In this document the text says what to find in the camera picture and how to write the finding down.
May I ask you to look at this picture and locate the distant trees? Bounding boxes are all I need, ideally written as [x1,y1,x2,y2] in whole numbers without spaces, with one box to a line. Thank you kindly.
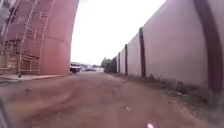
[100,56,118,74]

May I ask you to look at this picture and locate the white vehicle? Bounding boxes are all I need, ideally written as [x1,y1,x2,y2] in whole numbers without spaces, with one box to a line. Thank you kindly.
[69,62,82,74]

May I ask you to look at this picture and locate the red building with scaffolding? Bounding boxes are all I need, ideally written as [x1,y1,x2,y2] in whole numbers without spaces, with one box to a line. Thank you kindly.
[0,0,80,76]

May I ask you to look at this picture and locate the pale wall with dark pillars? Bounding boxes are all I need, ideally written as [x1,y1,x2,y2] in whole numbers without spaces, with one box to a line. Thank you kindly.
[115,0,224,92]

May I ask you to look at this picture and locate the grey concrete slab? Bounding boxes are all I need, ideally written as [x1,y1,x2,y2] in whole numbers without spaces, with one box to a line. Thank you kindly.
[0,73,65,83]

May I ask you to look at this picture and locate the red-brown dirt road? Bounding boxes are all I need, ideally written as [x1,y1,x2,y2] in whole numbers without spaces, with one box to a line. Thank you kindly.
[0,72,224,128]

